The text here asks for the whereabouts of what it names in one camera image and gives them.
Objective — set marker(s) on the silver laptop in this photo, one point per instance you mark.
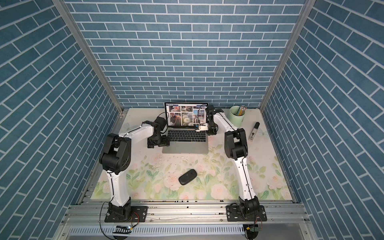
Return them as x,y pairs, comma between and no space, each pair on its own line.
184,120

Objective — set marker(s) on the bundle of coloured pencils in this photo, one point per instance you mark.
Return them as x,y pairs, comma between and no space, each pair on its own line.
241,111

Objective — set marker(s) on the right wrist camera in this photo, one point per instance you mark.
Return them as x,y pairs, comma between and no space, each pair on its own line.
202,127

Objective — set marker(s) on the mint green pencil cup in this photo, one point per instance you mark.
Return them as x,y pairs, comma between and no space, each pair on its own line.
235,120

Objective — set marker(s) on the black wireless mouse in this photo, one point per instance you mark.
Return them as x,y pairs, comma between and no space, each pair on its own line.
187,177

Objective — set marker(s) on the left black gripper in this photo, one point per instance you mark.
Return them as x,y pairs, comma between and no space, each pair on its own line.
165,142

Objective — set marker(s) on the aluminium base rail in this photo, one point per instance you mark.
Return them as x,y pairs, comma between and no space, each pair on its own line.
192,212

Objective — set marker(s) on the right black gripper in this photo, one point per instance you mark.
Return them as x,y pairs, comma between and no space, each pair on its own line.
212,133

